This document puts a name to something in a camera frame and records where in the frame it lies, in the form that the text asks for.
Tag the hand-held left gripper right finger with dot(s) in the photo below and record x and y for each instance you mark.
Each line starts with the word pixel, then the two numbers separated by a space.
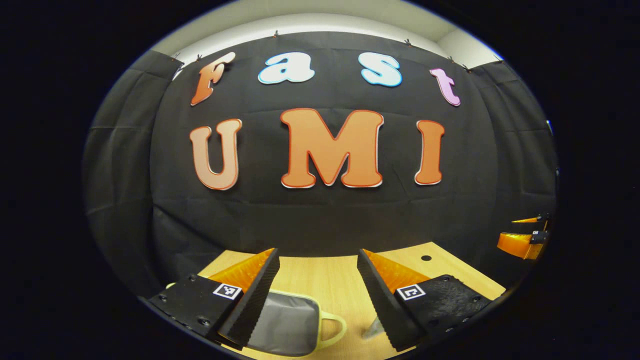
pixel 382 305

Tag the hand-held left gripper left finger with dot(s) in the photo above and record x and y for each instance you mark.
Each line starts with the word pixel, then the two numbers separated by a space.
pixel 255 300

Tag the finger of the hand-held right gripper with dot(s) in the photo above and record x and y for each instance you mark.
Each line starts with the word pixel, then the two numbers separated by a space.
pixel 517 244
pixel 535 219

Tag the white skin care tube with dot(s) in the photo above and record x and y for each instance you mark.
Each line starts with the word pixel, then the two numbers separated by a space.
pixel 374 331

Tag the cream suitcase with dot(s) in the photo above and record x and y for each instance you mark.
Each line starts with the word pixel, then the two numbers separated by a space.
pixel 290 322

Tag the black backdrop cloth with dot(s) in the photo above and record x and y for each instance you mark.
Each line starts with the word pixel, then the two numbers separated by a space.
pixel 300 210

